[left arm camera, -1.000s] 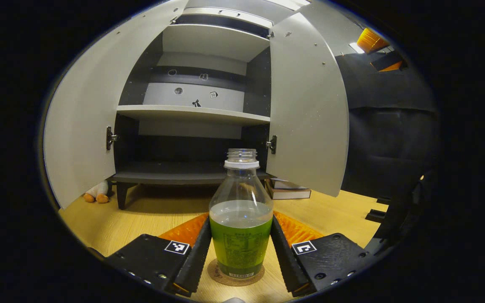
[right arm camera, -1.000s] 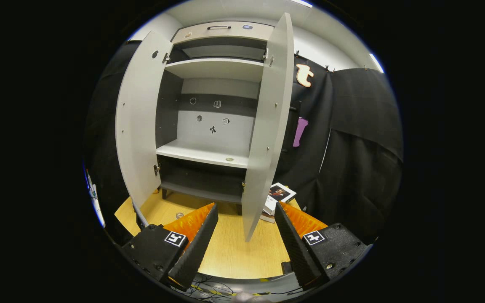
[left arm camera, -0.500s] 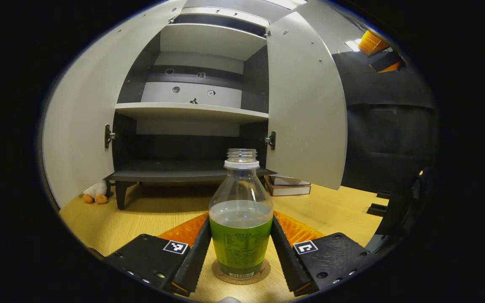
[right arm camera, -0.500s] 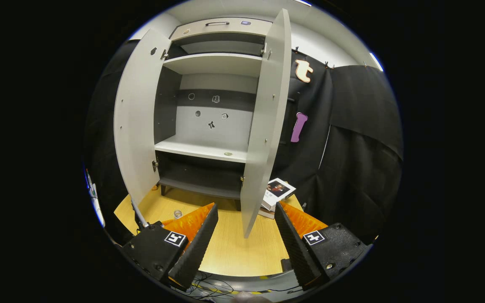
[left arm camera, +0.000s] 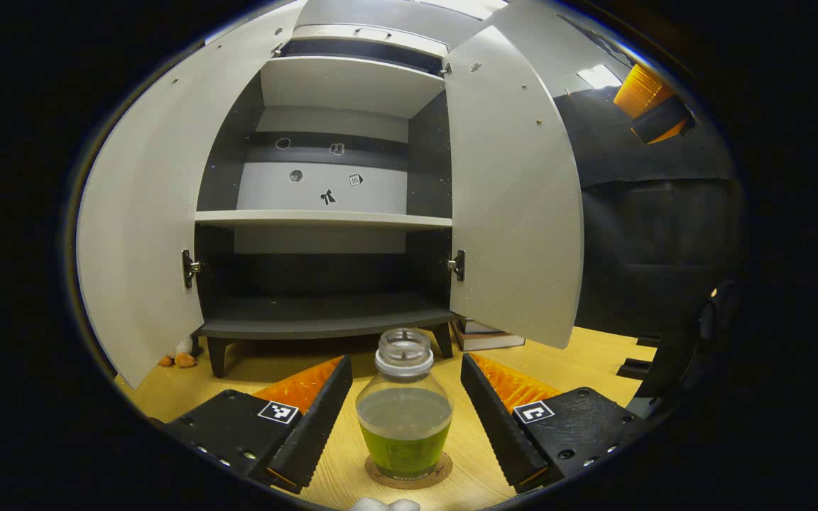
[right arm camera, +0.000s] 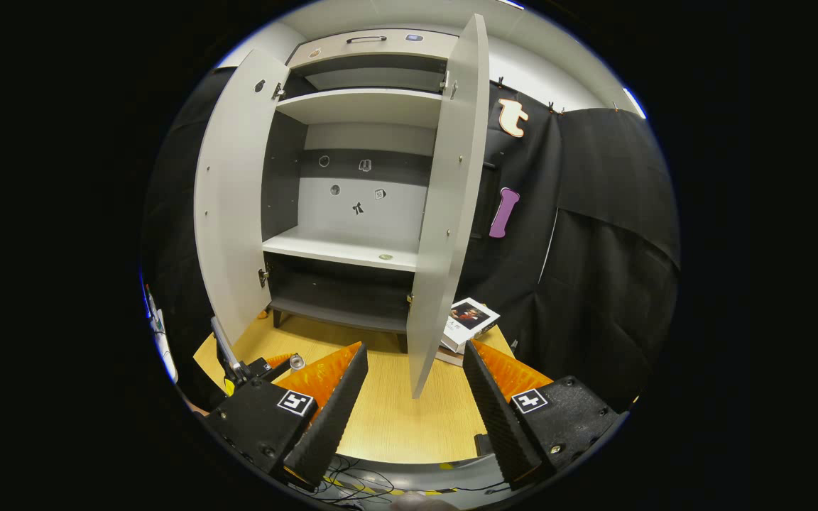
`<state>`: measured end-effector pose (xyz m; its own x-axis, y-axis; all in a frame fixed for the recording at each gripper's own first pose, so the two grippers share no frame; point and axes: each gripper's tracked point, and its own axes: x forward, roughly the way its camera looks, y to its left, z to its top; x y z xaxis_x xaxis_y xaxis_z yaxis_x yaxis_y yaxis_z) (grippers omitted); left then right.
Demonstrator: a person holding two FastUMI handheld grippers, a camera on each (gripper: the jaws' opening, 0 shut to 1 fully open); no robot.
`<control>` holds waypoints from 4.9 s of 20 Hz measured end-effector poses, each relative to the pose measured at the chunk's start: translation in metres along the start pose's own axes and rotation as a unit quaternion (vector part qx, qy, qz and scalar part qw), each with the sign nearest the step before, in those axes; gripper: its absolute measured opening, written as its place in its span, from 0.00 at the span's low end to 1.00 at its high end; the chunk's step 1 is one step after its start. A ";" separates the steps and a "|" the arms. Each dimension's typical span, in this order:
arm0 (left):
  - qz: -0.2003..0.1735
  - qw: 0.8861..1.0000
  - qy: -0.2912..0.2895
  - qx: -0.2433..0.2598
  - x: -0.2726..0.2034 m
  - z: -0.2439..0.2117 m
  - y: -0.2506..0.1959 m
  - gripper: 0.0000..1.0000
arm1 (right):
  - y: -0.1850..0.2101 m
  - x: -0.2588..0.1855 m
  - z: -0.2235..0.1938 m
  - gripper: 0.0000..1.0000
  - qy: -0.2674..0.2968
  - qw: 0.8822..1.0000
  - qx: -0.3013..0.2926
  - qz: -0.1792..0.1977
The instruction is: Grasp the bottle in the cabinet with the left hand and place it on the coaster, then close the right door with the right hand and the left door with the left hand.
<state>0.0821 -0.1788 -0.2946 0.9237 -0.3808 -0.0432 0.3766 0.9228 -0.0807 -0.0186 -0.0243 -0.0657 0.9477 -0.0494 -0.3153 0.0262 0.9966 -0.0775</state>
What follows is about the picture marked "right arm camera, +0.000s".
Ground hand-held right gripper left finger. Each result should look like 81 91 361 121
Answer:
203 341 369 492

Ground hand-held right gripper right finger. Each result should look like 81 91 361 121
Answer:
462 339 623 490

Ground beige cabinet door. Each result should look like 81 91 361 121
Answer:
407 13 490 398
195 48 290 345

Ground white cabinet shelf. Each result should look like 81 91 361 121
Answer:
276 89 445 128
262 226 420 272

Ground beige and grey cabinet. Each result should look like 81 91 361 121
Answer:
195 13 490 398

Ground beige cabinet drawer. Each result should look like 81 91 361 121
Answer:
287 28 461 70

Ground white keyboard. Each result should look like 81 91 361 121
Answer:
143 284 179 384

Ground white photo book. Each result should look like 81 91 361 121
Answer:
441 297 501 353

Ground black backdrop cloth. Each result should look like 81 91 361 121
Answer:
141 67 681 412

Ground narrow ceiling light panel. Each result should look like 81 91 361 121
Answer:
622 87 648 120

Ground tangled black cables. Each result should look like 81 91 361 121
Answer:
310 458 509 506

